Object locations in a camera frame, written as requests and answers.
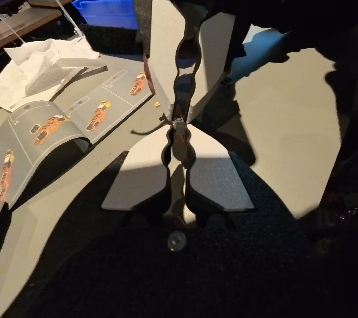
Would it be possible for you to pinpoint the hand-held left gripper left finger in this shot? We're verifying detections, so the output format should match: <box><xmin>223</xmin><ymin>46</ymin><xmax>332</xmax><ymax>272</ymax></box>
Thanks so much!
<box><xmin>101</xmin><ymin>124</ymin><xmax>172</xmax><ymax>218</ymax></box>

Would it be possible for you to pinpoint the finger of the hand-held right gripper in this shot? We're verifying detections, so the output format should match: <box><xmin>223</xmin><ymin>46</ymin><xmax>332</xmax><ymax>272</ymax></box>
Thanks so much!
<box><xmin>187</xmin><ymin>11</ymin><xmax>236</xmax><ymax>124</ymax></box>
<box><xmin>147</xmin><ymin>0</ymin><xmax>188</xmax><ymax>120</ymax></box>

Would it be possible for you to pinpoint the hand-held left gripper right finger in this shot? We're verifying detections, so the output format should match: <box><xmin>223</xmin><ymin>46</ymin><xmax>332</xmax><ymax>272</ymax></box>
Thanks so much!
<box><xmin>185</xmin><ymin>123</ymin><xmax>255</xmax><ymax>219</ymax></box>

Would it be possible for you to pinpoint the beige desk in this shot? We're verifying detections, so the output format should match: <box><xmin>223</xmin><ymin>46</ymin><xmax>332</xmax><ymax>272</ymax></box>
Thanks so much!
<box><xmin>0</xmin><ymin>25</ymin><xmax>347</xmax><ymax>318</ymax></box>

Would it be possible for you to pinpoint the black foam pad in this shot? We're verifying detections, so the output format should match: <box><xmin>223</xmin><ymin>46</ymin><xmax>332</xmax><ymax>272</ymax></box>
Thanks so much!
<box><xmin>80</xmin><ymin>24</ymin><xmax>144</xmax><ymax>56</ymax></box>

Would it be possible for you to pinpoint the grey building instruction booklet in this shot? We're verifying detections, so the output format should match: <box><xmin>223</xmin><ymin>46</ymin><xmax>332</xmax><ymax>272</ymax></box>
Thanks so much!
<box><xmin>0</xmin><ymin>69</ymin><xmax>156</xmax><ymax>211</ymax></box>

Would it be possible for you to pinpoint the blue plastic bin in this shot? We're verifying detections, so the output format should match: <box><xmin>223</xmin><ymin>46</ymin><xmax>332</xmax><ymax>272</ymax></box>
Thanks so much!
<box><xmin>71</xmin><ymin>0</ymin><xmax>140</xmax><ymax>30</ymax></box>

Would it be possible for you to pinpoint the white diagonal bar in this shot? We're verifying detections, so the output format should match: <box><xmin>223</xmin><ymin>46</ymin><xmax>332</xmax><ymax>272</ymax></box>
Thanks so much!
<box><xmin>40</xmin><ymin>0</ymin><xmax>86</xmax><ymax>41</ymax></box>
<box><xmin>0</xmin><ymin>16</ymin><xmax>27</xmax><ymax>44</ymax></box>

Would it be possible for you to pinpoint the white crumpled paper bag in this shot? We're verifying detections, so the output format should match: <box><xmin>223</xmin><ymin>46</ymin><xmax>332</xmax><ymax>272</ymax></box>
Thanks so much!
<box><xmin>0</xmin><ymin>38</ymin><xmax>101</xmax><ymax>113</ymax></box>

